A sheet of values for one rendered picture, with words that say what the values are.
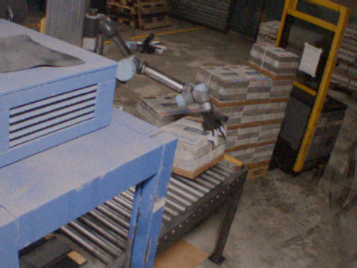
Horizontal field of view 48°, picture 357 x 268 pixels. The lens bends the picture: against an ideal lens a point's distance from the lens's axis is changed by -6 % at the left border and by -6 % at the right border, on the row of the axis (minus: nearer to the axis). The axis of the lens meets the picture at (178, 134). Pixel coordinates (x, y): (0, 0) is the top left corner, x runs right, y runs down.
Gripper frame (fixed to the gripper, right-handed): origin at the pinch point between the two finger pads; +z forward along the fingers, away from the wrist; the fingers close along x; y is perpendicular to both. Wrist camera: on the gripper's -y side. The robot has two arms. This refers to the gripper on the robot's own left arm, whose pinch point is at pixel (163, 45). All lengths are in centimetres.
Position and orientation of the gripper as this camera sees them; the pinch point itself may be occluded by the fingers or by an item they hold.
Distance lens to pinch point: 355.0
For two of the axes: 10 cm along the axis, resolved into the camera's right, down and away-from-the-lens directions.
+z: 8.7, -0.7, 4.9
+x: 4.3, 5.8, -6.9
